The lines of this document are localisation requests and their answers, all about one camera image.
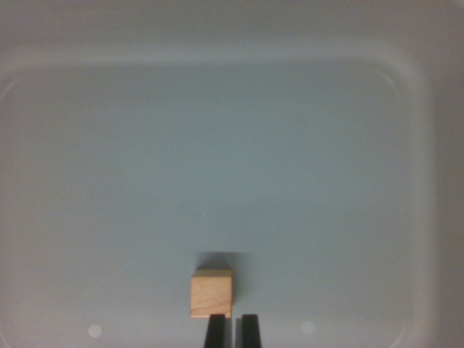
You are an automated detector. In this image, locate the light wooden cube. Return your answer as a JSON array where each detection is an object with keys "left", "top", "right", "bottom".
[{"left": 190, "top": 268, "right": 233, "bottom": 320}]

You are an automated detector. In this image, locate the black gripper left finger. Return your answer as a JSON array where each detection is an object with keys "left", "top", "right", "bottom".
[{"left": 204, "top": 314, "right": 226, "bottom": 348}]

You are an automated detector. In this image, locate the white plastic bin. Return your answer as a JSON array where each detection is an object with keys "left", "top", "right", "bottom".
[{"left": 0, "top": 0, "right": 464, "bottom": 348}]

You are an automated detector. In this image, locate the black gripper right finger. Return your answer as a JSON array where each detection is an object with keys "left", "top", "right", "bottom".
[{"left": 236, "top": 314, "right": 262, "bottom": 348}]

